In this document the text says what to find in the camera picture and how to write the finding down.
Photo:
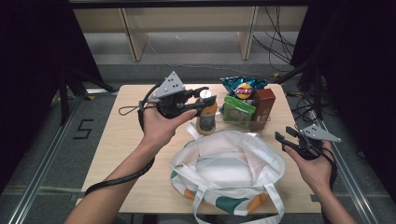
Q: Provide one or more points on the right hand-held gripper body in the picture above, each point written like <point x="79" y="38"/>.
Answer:
<point x="311" y="146"/>

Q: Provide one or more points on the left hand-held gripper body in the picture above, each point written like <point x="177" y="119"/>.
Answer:
<point x="169" y="93"/>

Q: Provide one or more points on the orange juice bottle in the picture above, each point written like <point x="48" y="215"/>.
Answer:
<point x="207" y="121"/>

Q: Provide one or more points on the green snack packet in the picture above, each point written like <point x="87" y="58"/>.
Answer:
<point x="238" y="112"/>

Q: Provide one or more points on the brown box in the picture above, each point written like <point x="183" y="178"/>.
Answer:
<point x="264" y="105"/>

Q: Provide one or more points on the blue potato chips bag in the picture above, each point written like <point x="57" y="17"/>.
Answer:
<point x="244" y="88"/>

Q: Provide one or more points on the white tote bag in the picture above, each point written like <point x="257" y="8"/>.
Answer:
<point x="230" y="165"/>

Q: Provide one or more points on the person's right hand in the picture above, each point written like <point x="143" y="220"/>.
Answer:
<point x="314" y="172"/>

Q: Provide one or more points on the person's left hand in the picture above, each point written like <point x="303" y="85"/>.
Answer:
<point x="158" y="129"/>

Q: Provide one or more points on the black metal stand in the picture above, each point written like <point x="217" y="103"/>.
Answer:
<point x="317" y="90"/>
<point x="64" y="93"/>

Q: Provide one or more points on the grey tape strip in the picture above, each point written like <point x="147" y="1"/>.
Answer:
<point x="315" y="198"/>

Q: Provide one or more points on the beige wooden desk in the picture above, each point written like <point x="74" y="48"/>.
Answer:
<point x="186" y="18"/>

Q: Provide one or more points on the black floor tape mark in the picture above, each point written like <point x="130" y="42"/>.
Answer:
<point x="82" y="129"/>

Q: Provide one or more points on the black curtain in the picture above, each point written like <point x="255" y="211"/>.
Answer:
<point x="31" y="77"/>
<point x="358" y="62"/>

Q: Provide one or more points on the aluminium floor rail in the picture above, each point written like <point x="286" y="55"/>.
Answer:
<point x="351" y="183"/>
<point x="37" y="177"/>

